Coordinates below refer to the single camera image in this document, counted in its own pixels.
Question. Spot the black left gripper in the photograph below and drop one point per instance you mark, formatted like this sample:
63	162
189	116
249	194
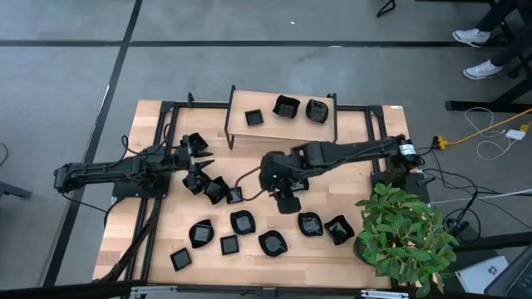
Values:
187	142

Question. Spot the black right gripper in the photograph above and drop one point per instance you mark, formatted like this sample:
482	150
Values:
282	190

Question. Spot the black square mini plate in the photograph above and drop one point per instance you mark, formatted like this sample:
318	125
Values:
198	142
181	259
254	117
229	245
234	195

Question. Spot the black wavy-cornered mini plate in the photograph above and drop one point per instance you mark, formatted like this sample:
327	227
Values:
302	185
286	108
339	230
197	185
215	190

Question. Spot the black rounded mini plate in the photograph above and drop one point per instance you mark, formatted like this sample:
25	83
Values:
317	111
243	223
310	224

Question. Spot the black leaf-shaped mini plate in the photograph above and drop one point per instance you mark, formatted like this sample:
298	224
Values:
201	234
273	243

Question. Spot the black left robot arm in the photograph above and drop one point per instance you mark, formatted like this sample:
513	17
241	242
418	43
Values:
104	170

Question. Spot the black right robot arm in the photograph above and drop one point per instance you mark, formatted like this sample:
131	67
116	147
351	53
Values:
353	151

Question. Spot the wooden shelf with black legs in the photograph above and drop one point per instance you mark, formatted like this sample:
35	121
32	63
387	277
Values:
274	128

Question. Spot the green leafy potted plant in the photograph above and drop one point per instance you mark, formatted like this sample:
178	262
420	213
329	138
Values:
399	236

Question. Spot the white table label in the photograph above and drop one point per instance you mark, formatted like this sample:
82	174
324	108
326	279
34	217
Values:
395	107

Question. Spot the black rig beam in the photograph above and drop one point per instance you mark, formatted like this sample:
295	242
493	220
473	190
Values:
62	290

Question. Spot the dark chair base leg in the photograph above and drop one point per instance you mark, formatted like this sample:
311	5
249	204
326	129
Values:
12	190

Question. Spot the white box with logo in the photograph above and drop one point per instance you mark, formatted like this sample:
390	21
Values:
478	276

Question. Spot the black furniture foot bar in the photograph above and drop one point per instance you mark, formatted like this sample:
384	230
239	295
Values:
498	241

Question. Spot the person's foot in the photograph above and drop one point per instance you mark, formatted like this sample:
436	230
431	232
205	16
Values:
482	70
471	37

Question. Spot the white power adapter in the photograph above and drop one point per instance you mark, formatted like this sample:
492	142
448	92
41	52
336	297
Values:
515	134

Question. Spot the dark grey laptop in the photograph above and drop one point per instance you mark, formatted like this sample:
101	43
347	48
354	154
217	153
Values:
515	278

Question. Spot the person's leg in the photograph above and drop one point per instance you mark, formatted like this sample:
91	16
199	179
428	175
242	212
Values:
496	14
513	45

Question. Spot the black metal table frame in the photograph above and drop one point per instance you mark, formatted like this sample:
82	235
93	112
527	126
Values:
199	104

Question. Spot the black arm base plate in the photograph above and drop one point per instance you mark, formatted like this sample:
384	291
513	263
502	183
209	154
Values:
124	192
382	178

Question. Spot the silver metal bracket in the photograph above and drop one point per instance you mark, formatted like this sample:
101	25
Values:
382	294
154	290

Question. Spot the black desk frame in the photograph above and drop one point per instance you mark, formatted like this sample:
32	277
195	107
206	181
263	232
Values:
469	106

